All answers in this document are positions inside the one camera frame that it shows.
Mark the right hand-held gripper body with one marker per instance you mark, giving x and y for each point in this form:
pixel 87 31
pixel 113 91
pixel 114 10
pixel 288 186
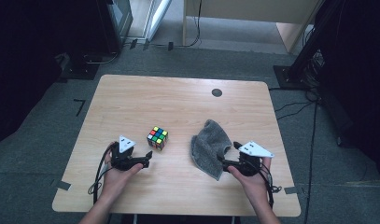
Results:
pixel 251 155

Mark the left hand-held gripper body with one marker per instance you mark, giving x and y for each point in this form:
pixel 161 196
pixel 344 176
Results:
pixel 123 154

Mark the multicoloured puzzle cube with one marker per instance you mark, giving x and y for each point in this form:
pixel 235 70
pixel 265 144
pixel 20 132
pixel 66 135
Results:
pixel 157 138

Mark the grey knitted cloth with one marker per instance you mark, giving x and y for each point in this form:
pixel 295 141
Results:
pixel 208 149

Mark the person's left hand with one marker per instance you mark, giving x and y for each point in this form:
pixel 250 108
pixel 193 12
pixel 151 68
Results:
pixel 117 180

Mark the grey floor tape piece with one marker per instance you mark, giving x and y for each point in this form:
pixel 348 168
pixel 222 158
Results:
pixel 291 190
pixel 63 185

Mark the dark round table grommet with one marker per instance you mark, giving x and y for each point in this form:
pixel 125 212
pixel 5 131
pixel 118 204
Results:
pixel 217 92

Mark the black metal stand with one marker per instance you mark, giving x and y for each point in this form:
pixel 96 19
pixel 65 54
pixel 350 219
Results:
pixel 302 59

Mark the black cabinet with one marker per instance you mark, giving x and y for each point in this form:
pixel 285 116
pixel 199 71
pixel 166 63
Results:
pixel 114 25

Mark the dark curtain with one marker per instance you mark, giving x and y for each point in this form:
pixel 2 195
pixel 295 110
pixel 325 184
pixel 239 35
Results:
pixel 22 62
pixel 362 77

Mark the white upright panel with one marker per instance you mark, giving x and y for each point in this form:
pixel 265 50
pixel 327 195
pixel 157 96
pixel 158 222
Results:
pixel 156 18

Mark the beige wooden desk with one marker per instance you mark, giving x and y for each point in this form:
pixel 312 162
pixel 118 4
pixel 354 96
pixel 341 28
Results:
pixel 256 9

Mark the black stand base plate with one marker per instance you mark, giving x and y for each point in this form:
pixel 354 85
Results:
pixel 80 70

